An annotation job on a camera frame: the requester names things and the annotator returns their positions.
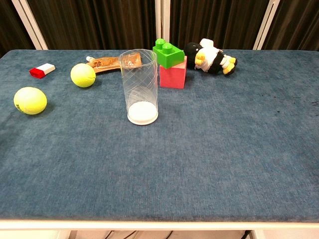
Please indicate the yellow tennis ball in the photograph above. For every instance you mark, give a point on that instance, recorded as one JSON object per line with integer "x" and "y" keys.
{"x": 30, "y": 100}
{"x": 83, "y": 75}

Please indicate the clear plastic cup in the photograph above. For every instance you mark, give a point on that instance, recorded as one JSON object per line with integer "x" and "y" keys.
{"x": 142, "y": 115}

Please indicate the pink cube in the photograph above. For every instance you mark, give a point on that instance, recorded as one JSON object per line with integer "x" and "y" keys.
{"x": 173, "y": 77}

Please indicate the blue table cloth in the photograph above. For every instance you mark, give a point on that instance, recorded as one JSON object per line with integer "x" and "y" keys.
{"x": 199, "y": 149}

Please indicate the green toy building block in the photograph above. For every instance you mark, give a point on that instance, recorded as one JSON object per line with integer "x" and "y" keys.
{"x": 169, "y": 57}

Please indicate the orange spouted pouch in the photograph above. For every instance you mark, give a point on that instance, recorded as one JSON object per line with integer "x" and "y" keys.
{"x": 107, "y": 64}

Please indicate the black white penguin plush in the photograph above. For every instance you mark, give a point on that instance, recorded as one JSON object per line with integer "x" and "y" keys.
{"x": 211, "y": 58}

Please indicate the dark curtain panel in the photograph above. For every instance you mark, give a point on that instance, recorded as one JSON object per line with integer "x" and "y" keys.
{"x": 296, "y": 22}
{"x": 94, "y": 22}
{"x": 214, "y": 20}
{"x": 10, "y": 25}

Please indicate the red white small box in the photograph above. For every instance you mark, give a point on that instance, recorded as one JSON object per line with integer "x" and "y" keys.
{"x": 41, "y": 70}

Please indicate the white frame post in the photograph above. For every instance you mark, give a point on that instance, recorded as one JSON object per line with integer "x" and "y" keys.
{"x": 159, "y": 20}
{"x": 30, "y": 22}
{"x": 265, "y": 27}

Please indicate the white table frame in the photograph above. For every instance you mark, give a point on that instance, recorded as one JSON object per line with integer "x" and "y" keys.
{"x": 149, "y": 225}

